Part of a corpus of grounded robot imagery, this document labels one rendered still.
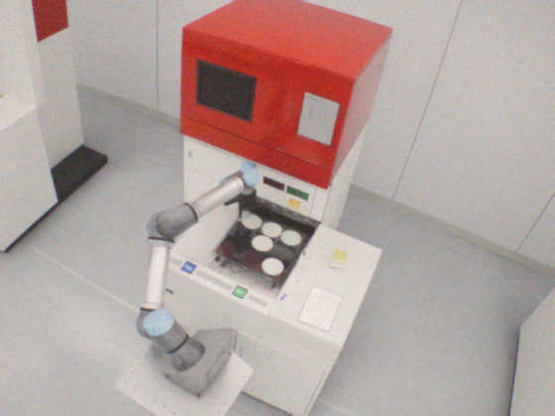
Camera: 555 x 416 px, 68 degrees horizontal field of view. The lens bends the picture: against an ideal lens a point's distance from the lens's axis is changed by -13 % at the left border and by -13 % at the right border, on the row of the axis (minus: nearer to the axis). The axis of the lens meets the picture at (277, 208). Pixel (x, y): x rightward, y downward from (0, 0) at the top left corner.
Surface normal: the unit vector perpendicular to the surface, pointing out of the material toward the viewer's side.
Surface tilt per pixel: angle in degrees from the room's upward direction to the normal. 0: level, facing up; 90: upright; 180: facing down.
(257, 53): 90
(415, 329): 0
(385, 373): 0
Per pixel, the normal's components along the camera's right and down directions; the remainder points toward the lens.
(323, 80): -0.42, 0.59
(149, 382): 0.13, -0.72
